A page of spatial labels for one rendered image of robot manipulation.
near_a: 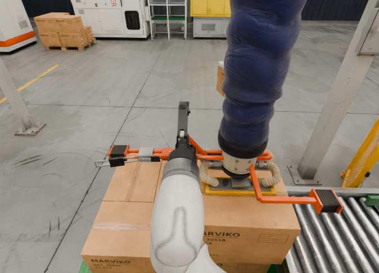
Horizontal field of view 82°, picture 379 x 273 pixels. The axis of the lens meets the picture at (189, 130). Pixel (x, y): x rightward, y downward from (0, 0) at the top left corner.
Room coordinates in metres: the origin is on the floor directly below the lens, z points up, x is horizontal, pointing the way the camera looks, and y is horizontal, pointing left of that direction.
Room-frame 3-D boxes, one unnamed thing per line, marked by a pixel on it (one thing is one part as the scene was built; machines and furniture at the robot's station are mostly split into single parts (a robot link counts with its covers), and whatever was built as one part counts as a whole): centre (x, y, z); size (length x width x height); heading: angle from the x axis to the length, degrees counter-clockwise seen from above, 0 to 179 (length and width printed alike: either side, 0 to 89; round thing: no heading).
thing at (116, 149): (0.82, 0.35, 1.24); 0.08 x 0.07 x 0.05; 89
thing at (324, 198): (0.53, -0.54, 1.24); 0.09 x 0.08 x 0.05; 179
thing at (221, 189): (0.70, -0.25, 1.13); 0.34 x 0.10 x 0.05; 89
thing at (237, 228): (0.79, -0.27, 0.74); 0.60 x 0.40 x 0.40; 87
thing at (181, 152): (0.43, 0.02, 1.58); 0.09 x 0.07 x 0.08; 179
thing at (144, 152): (0.81, 0.22, 1.23); 0.07 x 0.07 x 0.04; 89
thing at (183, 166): (0.35, 0.02, 1.58); 0.09 x 0.06 x 0.09; 89
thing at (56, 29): (7.24, 3.78, 0.45); 1.21 x 1.03 x 0.91; 87
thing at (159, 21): (8.38, 0.71, 0.32); 1.25 x 0.52 x 0.63; 87
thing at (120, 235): (1.11, 0.07, 0.34); 1.20 x 1.00 x 0.40; 88
